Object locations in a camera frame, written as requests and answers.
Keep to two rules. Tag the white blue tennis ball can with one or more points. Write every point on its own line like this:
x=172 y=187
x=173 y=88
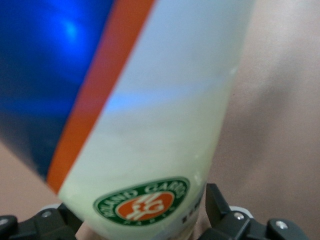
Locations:
x=150 y=125

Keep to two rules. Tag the brown table mat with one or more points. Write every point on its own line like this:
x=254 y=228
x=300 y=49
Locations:
x=275 y=125

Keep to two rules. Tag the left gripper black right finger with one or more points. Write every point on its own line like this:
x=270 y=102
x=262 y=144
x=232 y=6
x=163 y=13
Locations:
x=225 y=225

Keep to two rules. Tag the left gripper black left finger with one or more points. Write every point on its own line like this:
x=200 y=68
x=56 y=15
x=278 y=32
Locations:
x=50 y=227

